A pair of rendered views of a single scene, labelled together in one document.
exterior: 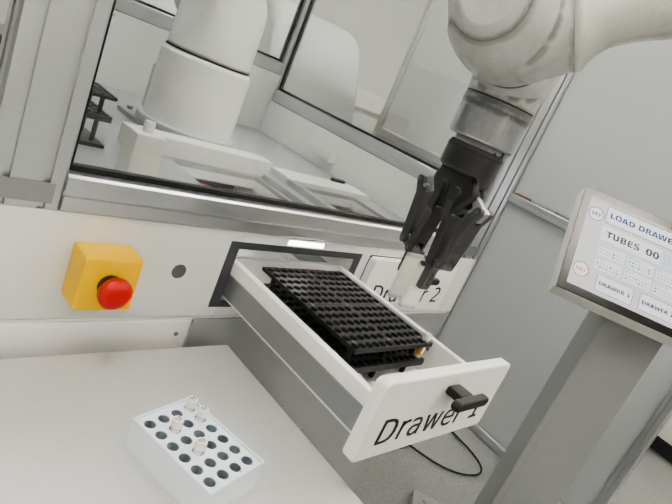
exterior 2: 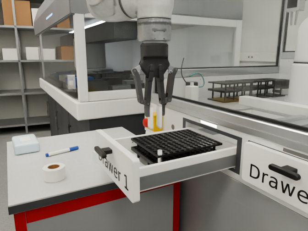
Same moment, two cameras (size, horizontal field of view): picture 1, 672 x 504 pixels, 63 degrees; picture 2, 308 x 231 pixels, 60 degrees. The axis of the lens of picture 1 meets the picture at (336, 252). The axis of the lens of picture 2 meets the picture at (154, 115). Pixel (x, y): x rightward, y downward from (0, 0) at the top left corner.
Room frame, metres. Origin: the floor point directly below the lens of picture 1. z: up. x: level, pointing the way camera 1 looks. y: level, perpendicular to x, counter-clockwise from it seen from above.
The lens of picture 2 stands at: (0.99, -0.81, 1.16)
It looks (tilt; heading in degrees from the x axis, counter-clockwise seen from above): 13 degrees down; 110
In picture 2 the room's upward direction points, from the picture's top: straight up
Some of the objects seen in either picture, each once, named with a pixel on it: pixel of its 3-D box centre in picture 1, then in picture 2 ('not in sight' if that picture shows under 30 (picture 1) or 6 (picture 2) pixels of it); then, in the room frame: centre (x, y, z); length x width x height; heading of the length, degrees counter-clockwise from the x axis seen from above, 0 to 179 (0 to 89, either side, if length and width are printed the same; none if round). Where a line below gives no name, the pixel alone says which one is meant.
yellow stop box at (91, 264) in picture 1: (103, 277); (153, 121); (0.60, 0.25, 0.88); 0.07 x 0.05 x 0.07; 139
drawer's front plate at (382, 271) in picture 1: (407, 285); (293, 181); (1.10, -0.17, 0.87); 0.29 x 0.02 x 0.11; 139
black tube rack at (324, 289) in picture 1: (339, 322); (175, 150); (0.78, -0.05, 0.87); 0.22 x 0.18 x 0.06; 49
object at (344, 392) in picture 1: (334, 321); (177, 151); (0.79, -0.04, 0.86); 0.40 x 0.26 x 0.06; 49
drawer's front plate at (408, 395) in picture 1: (436, 403); (114, 160); (0.65, -0.20, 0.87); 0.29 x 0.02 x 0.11; 139
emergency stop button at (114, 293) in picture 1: (113, 291); (146, 122); (0.58, 0.22, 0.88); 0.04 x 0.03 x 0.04; 139
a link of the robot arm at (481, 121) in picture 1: (488, 125); (154, 31); (0.74, -0.11, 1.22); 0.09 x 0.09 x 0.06
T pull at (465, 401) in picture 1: (462, 396); (104, 151); (0.63, -0.22, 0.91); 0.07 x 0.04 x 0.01; 139
